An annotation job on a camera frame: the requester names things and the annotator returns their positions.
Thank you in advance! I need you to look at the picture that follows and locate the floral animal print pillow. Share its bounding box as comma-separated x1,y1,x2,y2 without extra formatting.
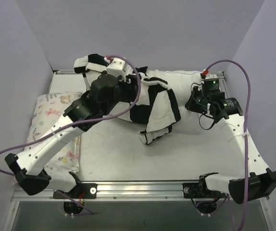
15,91,82,191

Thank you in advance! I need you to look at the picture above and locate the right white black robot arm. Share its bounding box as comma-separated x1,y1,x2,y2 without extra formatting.
185,78,276,204

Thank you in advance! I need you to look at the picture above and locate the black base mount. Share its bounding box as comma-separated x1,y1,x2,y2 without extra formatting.
62,182,98,199
182,182,225,199

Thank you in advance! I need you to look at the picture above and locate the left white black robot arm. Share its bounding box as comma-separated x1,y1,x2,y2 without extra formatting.
5,73,141,198

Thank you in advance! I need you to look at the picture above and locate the aluminium rail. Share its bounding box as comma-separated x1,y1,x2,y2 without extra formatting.
217,71,230,98
12,180,227,203

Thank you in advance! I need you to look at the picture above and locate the aluminium front rail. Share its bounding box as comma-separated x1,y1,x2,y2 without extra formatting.
12,180,227,203

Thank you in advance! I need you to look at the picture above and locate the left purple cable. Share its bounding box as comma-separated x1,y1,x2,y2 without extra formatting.
0,54,142,216

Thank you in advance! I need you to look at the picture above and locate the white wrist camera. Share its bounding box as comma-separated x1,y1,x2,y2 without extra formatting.
107,61,126,77
200,73,218,82

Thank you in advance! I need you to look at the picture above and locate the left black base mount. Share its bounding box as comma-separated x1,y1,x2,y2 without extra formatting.
62,182,98,199

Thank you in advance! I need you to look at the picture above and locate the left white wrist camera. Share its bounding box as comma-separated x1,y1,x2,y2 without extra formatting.
107,61,126,77

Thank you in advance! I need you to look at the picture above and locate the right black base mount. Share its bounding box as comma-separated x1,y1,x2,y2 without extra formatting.
182,182,225,199

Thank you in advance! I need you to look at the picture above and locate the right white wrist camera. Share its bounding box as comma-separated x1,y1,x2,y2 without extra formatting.
200,73,218,82

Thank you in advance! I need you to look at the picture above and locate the white pillow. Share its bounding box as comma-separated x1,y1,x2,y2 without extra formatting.
119,68,201,132

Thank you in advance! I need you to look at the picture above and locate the black loop cable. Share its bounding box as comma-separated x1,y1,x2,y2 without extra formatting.
198,113,219,130

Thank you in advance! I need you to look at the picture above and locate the black white checkered pillowcase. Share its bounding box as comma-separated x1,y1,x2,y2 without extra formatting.
74,53,181,145

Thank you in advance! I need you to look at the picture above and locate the aluminium right side rail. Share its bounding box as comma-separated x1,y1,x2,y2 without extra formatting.
217,71,230,98

